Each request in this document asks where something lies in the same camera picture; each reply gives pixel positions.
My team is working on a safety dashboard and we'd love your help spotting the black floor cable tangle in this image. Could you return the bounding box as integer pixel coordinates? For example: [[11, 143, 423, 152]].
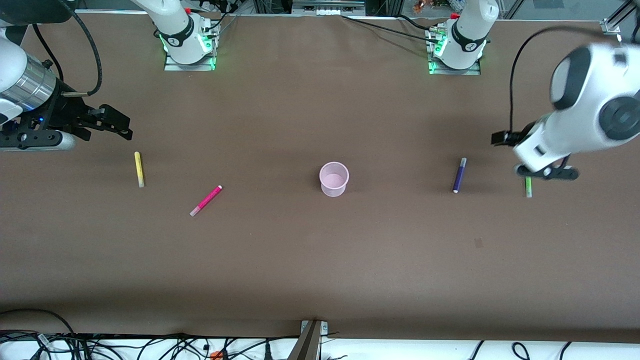
[[0, 331, 301, 360]]

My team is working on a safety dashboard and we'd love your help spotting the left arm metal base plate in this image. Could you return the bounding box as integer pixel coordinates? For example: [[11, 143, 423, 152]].
[[425, 27, 482, 76]]

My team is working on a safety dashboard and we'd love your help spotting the black looped floor cable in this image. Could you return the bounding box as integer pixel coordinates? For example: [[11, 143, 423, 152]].
[[0, 308, 77, 337]]

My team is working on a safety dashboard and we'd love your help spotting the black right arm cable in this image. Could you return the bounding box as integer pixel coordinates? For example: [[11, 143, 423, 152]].
[[32, 0, 104, 97]]

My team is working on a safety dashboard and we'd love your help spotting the pink pen holder cup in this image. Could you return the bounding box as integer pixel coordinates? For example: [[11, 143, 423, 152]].
[[319, 161, 350, 198]]

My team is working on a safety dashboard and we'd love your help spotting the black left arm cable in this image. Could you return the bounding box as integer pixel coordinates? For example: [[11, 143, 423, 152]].
[[509, 25, 608, 134]]

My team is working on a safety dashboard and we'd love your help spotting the pink marker pen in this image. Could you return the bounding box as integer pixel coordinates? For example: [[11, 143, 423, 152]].
[[189, 185, 223, 218]]

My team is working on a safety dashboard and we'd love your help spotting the black cable across table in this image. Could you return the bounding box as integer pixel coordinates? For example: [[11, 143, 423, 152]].
[[341, 15, 437, 43]]

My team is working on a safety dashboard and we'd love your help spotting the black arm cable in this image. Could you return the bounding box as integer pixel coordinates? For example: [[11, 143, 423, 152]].
[[509, 25, 608, 134], [32, 0, 104, 97]]

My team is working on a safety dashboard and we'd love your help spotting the purple marker pen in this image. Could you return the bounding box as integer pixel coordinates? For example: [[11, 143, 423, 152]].
[[452, 157, 468, 194]]

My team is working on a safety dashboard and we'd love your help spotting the metal table edge bracket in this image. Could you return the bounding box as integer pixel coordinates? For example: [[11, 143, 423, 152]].
[[287, 320, 329, 360]]

